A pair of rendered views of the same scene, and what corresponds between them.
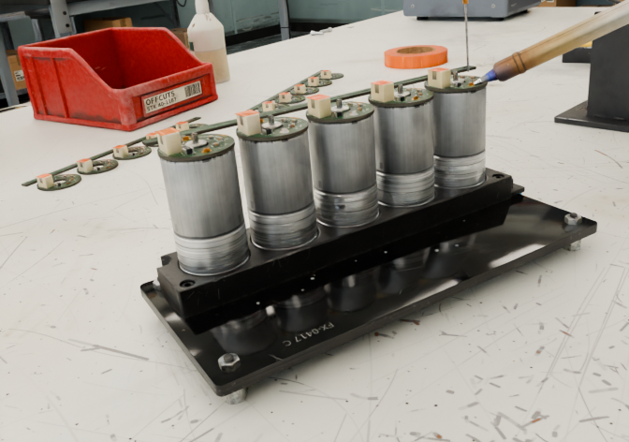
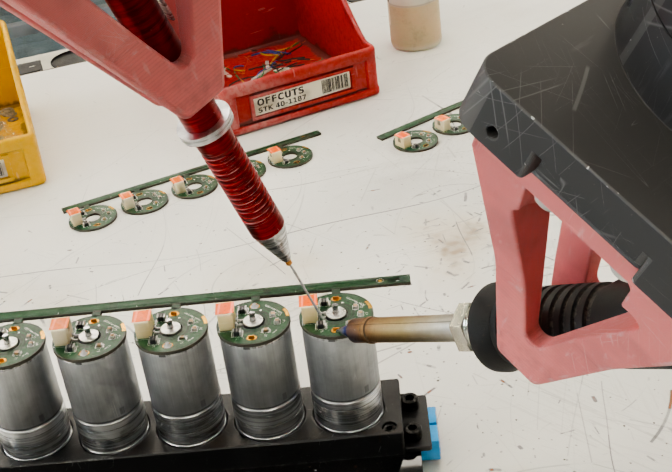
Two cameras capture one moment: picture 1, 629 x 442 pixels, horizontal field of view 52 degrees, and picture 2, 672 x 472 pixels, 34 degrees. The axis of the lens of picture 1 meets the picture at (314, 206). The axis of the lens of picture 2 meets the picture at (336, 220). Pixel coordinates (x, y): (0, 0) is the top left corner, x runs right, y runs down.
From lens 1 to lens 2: 28 cm
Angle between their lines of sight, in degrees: 30
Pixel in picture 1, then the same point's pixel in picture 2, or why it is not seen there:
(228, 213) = (24, 414)
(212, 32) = not seen: outside the picture
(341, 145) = (152, 372)
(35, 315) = not seen: outside the picture
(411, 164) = (247, 399)
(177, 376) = not seen: outside the picture
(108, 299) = not seen: outside the picture
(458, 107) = (316, 350)
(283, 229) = (88, 435)
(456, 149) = (320, 390)
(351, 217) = (171, 437)
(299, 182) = (101, 399)
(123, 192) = (128, 260)
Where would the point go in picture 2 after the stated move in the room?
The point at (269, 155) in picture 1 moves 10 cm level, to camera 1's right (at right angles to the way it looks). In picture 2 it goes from (67, 372) to (326, 450)
